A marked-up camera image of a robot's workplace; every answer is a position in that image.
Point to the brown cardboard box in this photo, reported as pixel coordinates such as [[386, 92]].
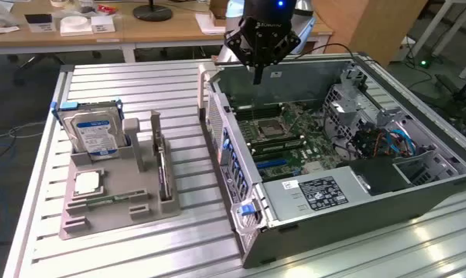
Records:
[[218, 8]]

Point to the black floor stand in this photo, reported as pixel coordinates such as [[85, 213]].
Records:
[[461, 89]]

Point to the green motherboard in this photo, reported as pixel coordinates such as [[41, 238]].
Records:
[[318, 153]]

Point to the silver chipset heatsink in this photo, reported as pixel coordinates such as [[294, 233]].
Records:
[[316, 166]]

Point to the graphics card with grey bracket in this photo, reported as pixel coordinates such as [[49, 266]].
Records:
[[162, 171]]

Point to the device with green light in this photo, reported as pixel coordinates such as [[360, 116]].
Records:
[[424, 63]]

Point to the blue case latch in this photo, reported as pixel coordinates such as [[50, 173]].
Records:
[[245, 210]]

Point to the red packet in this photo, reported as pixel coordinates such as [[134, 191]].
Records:
[[106, 9]]

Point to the wooden cabinet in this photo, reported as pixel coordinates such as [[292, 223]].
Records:
[[373, 29]]

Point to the white paper stack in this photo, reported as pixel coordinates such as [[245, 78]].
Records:
[[210, 24]]

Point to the metal disk bay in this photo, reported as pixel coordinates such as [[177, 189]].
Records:
[[345, 110]]

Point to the grey parts rack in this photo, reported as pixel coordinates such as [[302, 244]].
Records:
[[121, 214]]

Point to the black round lamp base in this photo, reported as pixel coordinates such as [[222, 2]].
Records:
[[153, 13]]

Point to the blue expansion slot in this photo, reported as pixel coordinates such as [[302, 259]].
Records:
[[272, 164]]

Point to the hard disk in blue carrier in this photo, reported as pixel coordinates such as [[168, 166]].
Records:
[[96, 136]]

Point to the white tape roll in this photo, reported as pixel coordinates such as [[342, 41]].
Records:
[[58, 3]]

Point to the open grey PC case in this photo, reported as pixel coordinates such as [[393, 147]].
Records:
[[334, 231]]

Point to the white box with round dish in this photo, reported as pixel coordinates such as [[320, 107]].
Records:
[[76, 26]]

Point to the silver CPU chip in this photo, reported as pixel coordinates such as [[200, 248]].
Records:
[[88, 184]]

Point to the black chair base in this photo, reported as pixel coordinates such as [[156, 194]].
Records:
[[30, 65]]

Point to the white box with black top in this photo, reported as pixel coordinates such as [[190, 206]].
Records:
[[41, 23]]

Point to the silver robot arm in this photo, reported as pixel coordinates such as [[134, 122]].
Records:
[[228, 53]]

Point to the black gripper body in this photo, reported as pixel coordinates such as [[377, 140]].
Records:
[[268, 17]]

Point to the white paper card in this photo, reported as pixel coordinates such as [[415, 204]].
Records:
[[5, 29]]

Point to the small white labelled box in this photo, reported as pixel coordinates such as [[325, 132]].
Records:
[[102, 24]]

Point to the CPU socket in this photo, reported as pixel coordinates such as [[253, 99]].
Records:
[[270, 128]]

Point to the grey power supply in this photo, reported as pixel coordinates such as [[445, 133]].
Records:
[[318, 197]]

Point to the wooden desk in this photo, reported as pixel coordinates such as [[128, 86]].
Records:
[[160, 29]]

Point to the green RAM stick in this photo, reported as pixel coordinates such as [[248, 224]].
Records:
[[109, 199]]

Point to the white desk frame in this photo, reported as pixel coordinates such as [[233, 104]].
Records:
[[453, 26]]

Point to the black expansion slot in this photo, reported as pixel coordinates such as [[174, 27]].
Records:
[[269, 157]]

